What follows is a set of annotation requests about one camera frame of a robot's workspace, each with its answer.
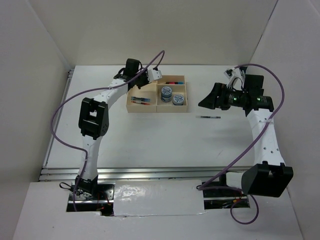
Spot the aluminium front rail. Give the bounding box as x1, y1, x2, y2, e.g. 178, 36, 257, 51
38, 166, 251, 181

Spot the blue gel pen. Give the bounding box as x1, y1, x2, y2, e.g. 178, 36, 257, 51
131, 96, 151, 102

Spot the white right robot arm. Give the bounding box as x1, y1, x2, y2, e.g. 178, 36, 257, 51
198, 74, 294, 198

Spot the aluminium rail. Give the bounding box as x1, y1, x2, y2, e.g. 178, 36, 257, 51
238, 66, 280, 177
42, 68, 75, 168
38, 166, 251, 181

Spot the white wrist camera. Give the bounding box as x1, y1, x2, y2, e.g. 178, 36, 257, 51
147, 69, 163, 83
224, 67, 247, 89

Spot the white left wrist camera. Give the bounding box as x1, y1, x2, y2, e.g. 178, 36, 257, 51
147, 69, 163, 83

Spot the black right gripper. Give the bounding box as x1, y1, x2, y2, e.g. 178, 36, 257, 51
198, 82, 248, 110

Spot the blue tape roll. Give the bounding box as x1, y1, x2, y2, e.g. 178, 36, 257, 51
172, 94, 185, 106
160, 86, 173, 103

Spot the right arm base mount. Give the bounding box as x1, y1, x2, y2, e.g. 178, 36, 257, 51
202, 173, 250, 210

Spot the red-orange gel pen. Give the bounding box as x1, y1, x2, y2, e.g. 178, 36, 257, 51
131, 100, 151, 106

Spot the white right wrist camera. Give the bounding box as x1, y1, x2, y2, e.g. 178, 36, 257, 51
224, 67, 247, 89

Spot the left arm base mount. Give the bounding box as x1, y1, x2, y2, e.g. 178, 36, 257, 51
59, 182, 115, 217

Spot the white foil front panel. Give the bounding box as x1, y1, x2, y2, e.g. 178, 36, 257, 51
113, 179, 206, 217

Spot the cream compartment tray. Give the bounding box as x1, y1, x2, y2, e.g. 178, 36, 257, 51
126, 75, 188, 113

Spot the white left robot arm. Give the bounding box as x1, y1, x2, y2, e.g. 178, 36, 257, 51
75, 58, 149, 200

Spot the aluminium right rail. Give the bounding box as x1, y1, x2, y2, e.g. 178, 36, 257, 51
238, 66, 280, 177

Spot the aluminium left rail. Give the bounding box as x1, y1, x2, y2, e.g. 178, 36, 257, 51
42, 68, 75, 168

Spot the black gel pen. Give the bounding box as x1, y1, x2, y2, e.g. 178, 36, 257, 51
196, 115, 221, 119

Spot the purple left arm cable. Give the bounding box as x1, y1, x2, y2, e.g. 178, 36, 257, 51
51, 50, 166, 213

